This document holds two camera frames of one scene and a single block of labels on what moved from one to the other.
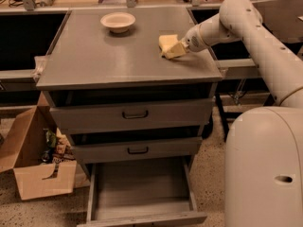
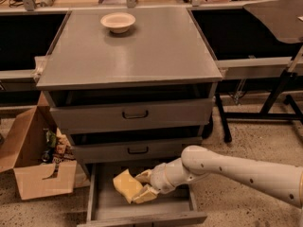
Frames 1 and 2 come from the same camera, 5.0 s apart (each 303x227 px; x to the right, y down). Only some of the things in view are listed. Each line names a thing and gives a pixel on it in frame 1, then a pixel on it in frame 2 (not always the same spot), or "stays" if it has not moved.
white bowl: [118, 22] stays
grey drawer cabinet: [130, 111] stays
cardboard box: [21, 148] stays
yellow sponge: [166, 42] to [126, 184]
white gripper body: [192, 41] to [158, 177]
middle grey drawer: [138, 150] stays
